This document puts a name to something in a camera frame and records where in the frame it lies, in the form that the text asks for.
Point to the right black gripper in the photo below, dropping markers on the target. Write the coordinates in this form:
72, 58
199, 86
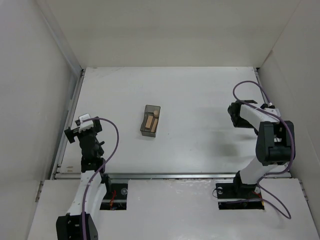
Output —
236, 116

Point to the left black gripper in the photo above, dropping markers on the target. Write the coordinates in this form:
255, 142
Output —
83, 132

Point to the dark transparent plastic bin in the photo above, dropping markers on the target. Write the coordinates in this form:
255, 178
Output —
148, 110

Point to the long rectangular wood block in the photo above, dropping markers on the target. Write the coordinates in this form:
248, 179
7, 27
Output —
149, 122

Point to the small wood cylinder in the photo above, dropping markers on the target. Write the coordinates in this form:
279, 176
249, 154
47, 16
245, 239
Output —
156, 113

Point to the thin wood block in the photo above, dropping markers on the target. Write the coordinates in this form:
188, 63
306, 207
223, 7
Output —
154, 126

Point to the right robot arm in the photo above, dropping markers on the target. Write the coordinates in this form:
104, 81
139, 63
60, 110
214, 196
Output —
273, 146

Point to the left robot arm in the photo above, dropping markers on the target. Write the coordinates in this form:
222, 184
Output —
79, 221

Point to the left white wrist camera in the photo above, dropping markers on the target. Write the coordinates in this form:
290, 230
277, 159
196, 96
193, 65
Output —
84, 122

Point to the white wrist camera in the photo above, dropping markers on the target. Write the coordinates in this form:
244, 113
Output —
84, 122
270, 109

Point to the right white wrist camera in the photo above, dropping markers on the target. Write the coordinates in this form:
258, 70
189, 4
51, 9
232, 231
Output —
270, 109

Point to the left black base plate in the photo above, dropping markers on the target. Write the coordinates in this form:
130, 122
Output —
115, 198

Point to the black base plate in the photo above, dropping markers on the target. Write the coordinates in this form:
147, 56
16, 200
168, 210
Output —
245, 197
115, 198

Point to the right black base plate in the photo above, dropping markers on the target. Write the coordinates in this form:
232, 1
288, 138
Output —
245, 197

